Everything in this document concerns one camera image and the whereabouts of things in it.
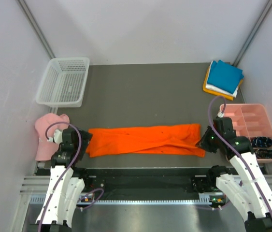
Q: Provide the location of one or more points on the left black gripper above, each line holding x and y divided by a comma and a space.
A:
86, 138

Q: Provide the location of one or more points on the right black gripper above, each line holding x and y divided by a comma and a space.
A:
203, 143

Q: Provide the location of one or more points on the orange t shirt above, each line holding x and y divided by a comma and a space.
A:
177, 139

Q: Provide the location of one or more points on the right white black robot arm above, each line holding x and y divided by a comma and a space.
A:
253, 196

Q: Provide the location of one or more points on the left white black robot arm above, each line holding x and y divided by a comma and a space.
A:
66, 182

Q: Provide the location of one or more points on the pink compartment organizer tray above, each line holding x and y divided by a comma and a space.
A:
251, 121

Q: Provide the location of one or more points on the folded yellow t shirt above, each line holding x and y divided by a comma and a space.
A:
217, 93

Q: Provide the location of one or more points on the folded white t shirt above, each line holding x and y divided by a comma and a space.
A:
209, 86

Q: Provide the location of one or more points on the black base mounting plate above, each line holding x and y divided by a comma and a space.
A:
193, 179

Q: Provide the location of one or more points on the white perforated plastic basket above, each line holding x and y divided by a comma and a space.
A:
63, 82

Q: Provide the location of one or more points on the folded blue t shirt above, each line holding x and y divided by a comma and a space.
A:
225, 76

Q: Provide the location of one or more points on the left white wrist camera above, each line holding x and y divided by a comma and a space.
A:
57, 137

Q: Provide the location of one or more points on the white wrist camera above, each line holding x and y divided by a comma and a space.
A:
220, 115
57, 137

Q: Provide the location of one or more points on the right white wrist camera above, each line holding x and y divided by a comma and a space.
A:
220, 115

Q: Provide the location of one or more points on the aluminium frame rail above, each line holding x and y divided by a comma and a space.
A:
35, 185

